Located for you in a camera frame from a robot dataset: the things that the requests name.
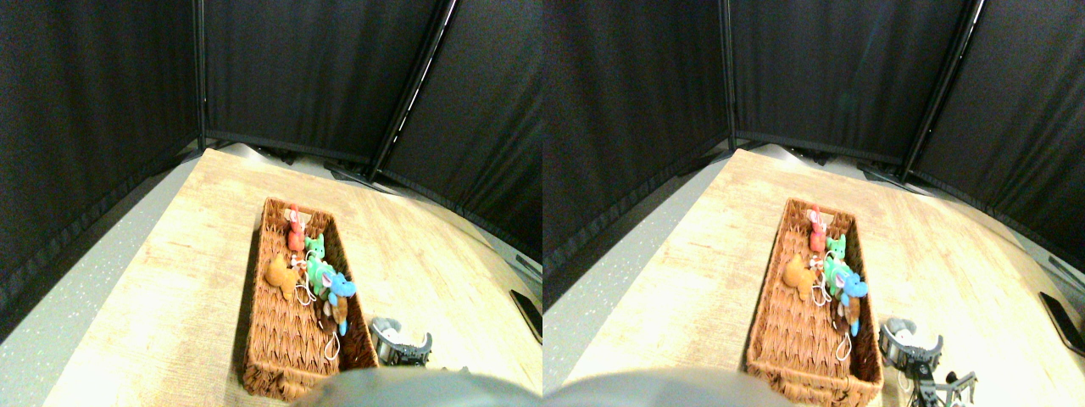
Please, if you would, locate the grey plush toy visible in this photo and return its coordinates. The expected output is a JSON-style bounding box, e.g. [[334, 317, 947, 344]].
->
[[879, 316, 918, 362], [370, 317, 408, 360]]

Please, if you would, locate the blue plush toy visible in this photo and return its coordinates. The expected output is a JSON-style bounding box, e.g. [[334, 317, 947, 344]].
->
[[329, 271, 359, 337], [841, 272, 870, 337]]

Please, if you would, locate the tan plush bear toy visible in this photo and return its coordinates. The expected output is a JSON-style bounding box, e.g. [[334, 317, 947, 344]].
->
[[264, 253, 300, 300], [782, 254, 817, 302]]

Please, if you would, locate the red plush toy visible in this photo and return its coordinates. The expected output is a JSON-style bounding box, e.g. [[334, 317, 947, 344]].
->
[[285, 203, 309, 253], [806, 203, 829, 254]]

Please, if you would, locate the black smartphone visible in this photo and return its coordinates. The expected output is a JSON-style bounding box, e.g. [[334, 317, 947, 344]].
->
[[509, 289, 543, 345], [1038, 292, 1085, 357]]

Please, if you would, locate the brown wicker basket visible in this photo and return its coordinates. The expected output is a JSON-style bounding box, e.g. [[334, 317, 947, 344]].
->
[[242, 198, 381, 402], [745, 198, 884, 404]]

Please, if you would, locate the black curtain stand pole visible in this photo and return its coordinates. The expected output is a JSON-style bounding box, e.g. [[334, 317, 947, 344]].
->
[[720, 0, 737, 153], [899, 0, 988, 182], [367, 0, 460, 181], [192, 0, 209, 153]]

